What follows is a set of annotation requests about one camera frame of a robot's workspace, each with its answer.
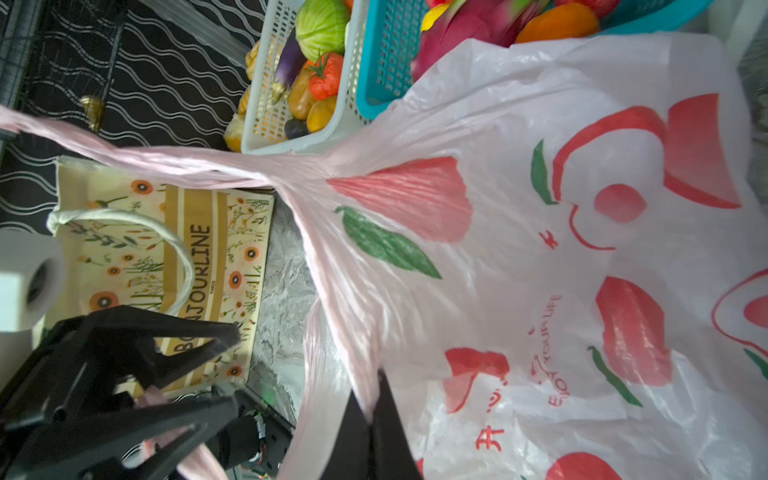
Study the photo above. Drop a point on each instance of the orange fruit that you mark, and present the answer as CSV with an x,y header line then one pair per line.
x,y
570,20

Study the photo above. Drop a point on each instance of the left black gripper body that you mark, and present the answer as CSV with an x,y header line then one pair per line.
x,y
61,415

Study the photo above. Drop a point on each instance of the cream canvas tote bag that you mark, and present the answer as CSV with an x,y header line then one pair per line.
x,y
117,263

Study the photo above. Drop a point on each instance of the pink plastic grocery bag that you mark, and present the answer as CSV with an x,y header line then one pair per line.
x,y
549,252

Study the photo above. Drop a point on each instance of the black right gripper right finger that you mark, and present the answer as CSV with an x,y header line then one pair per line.
x,y
392,458

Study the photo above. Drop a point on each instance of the yellow mango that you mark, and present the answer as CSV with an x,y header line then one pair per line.
x,y
321,114

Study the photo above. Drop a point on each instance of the green cabbage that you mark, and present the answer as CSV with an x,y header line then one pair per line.
x,y
320,27

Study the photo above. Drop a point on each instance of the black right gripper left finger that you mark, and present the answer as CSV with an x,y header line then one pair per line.
x,y
348,438

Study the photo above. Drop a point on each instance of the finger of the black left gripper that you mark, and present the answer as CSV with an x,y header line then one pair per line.
x,y
156,349
150,432

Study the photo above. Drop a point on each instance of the white plastic vegetable basket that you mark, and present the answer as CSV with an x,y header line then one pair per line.
x,y
264,123

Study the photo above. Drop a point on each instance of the brown potato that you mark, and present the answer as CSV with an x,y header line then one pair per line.
x,y
300,99

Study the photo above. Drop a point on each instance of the red tomato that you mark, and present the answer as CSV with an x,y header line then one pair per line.
x,y
325,75

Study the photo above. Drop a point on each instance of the pink dragon fruit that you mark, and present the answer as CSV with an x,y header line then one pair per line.
x,y
497,22

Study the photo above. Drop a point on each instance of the purple eggplant left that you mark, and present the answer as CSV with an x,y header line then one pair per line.
x,y
290,64

